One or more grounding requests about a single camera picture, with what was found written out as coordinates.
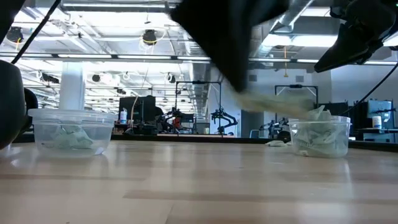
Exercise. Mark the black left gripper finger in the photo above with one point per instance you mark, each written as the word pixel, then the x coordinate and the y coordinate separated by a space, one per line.
pixel 228 62
pixel 244 62

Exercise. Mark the black monitor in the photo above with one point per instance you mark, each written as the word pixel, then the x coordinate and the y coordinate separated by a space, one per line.
pixel 136 107

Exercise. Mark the clear plastic container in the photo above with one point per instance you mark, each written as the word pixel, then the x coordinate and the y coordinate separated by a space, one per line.
pixel 40 124
pixel 293 124

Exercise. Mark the silver corrugated duct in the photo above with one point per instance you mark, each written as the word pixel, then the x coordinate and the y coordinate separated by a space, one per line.
pixel 200 84

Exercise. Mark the black mug yellow inside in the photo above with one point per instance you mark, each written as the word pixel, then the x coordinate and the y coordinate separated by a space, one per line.
pixel 11 102

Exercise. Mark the silver ventilation duct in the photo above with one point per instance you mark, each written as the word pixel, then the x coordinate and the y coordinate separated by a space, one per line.
pixel 295 12

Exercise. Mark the black background robot arm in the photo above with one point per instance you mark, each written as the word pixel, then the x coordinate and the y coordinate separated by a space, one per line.
pixel 222 116
pixel 273 127
pixel 174 119

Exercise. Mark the white wipes canister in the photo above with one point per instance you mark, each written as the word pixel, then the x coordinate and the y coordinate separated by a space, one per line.
pixel 123 115
pixel 377 122

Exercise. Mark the black round ceiling fixture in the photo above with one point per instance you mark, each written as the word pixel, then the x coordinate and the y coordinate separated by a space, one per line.
pixel 14 33
pixel 150 36

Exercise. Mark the white pillar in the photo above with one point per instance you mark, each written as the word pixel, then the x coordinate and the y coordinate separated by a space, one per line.
pixel 72 84

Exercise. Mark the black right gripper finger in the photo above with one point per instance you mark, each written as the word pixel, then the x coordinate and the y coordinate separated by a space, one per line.
pixel 339 64
pixel 345 46

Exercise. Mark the blue grey machine cabinet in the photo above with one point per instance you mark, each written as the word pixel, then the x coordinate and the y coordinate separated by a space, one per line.
pixel 385 105

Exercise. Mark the bright ceiling light panel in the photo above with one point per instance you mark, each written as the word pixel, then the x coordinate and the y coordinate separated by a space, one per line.
pixel 298 40

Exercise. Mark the black panel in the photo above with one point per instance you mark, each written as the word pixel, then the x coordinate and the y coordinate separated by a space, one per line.
pixel 334 109

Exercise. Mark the black aluminium table frame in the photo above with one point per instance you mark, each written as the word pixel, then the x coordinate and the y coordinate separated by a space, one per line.
pixel 149 137

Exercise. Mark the dark grey door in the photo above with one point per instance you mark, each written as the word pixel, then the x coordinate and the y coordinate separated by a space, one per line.
pixel 248 124

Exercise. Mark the black frame stand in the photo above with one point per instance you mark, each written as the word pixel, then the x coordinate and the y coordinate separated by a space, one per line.
pixel 295 86
pixel 199 82

